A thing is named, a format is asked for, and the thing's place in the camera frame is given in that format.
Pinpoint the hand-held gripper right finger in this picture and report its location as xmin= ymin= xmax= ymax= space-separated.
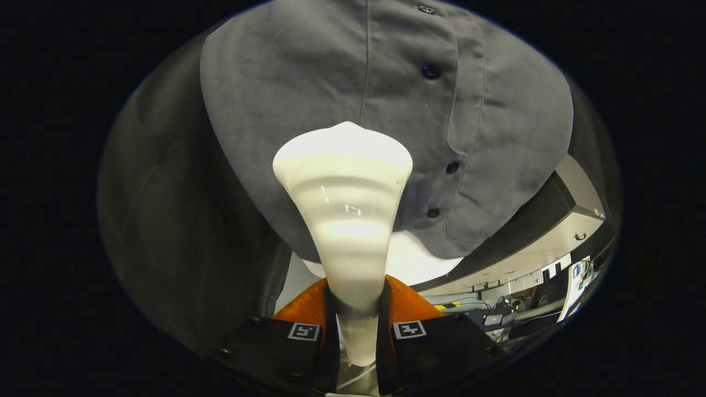
xmin=377 ymin=276 xmax=508 ymax=396

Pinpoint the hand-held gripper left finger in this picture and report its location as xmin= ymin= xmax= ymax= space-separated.
xmin=212 ymin=277 xmax=341 ymax=395

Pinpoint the grey button-up shirt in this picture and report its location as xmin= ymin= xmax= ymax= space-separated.
xmin=200 ymin=0 xmax=574 ymax=262

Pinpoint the cream mannequin torso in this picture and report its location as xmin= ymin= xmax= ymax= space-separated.
xmin=303 ymin=230 xmax=464 ymax=286

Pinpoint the grey cabinet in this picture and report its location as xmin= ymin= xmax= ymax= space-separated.
xmin=411 ymin=154 xmax=606 ymax=297

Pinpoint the white side desk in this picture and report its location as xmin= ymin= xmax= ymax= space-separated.
xmin=557 ymin=256 xmax=599 ymax=323

